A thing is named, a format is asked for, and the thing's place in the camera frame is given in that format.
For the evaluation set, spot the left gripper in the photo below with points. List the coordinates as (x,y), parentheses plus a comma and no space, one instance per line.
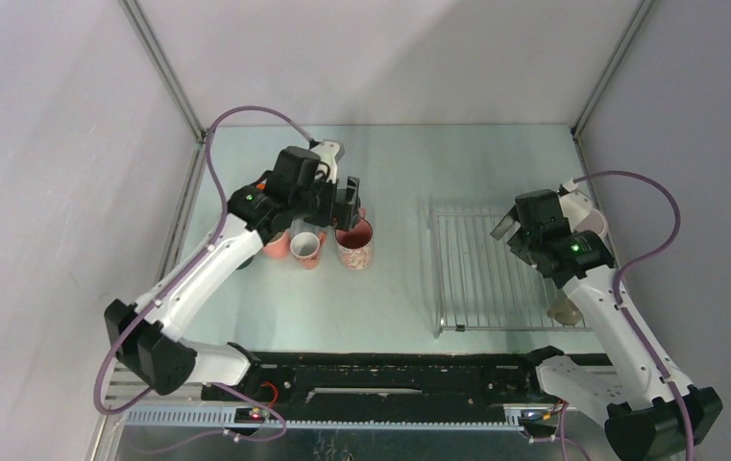
(341,216)

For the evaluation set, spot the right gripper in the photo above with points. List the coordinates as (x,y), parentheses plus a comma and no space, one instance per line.
(505,226)

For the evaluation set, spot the pink patterned mug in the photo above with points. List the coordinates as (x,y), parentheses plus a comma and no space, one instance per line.
(356,246)

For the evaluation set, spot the small pink cup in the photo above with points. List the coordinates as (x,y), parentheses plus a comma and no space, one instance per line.
(306,248)

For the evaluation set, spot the beige mug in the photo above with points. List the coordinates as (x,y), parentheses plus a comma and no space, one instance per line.
(565,312)

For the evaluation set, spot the dark green mug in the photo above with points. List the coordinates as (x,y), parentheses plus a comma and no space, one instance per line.
(246,263)

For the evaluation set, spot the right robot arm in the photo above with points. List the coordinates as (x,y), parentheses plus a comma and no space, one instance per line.
(655,411)

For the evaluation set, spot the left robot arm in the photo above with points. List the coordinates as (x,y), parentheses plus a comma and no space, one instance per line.
(148,335)

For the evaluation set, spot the white lilac mug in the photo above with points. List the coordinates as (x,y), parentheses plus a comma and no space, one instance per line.
(596,222)

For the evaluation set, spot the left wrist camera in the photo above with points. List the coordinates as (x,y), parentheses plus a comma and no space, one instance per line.
(329,153)

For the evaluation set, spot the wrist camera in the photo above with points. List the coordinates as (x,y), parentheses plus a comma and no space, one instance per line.
(329,153)
(576,206)

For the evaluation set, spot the wire dish rack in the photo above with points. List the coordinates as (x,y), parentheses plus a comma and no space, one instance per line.
(478,284)

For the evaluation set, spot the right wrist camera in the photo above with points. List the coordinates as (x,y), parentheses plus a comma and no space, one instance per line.
(576,206)

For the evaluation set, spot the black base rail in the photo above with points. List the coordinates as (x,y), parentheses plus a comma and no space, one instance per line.
(396,387)

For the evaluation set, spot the grey cable duct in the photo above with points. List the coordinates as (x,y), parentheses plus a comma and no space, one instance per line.
(224,417)

